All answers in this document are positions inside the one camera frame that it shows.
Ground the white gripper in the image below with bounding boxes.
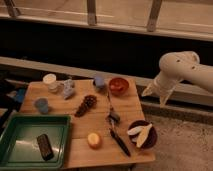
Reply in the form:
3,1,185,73
141,72,180,107

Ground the dark grape bunch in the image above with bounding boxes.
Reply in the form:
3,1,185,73
75,95,97,117

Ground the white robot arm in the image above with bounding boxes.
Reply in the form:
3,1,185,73
142,51,213,107

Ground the small blue cup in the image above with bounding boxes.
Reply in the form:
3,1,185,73
93,76,105,90

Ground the white plastic cup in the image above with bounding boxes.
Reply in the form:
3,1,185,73
43,74,58,93

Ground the blue plastic cup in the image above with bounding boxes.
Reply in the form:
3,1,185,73
34,98,49,114

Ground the red bowl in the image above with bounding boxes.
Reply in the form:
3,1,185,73
109,77,129,96

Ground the white banana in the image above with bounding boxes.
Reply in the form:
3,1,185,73
127,124,153,148

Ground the dark purple bowl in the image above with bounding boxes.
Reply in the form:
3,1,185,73
128,120,158,149

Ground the wooden cutting board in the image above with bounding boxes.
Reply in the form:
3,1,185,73
20,78,155,169

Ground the orange fruit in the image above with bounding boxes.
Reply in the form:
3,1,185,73
87,133,102,149

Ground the dark rectangular sponge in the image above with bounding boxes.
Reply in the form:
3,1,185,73
37,134,54,161

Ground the blue object at left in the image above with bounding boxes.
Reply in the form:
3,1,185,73
14,88,26,103

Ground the green plastic tray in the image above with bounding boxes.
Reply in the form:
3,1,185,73
0,115,70,171

